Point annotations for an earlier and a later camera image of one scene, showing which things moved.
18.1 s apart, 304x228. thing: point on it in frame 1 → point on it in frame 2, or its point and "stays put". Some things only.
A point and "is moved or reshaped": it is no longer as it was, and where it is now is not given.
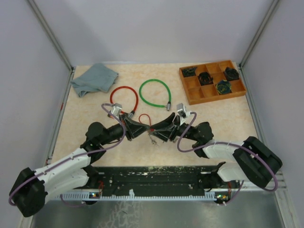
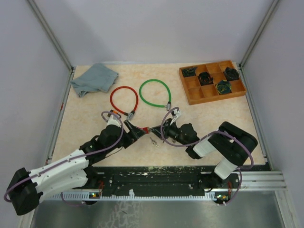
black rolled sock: x=231 y=74 stays put
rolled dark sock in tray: x=223 y=87 stays put
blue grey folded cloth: x=99 y=78 stays put
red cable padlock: x=151 y=129 is moved or reshaped
